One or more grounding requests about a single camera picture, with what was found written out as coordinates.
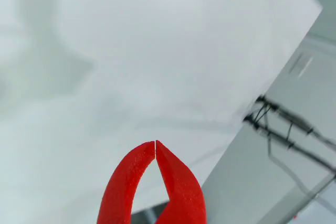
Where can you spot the black boom camera stand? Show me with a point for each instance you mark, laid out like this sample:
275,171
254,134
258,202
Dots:
288,144
291,116

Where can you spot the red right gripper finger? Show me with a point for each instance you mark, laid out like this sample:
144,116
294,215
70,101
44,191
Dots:
183,190

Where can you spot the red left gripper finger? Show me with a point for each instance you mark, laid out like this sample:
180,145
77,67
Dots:
123,182

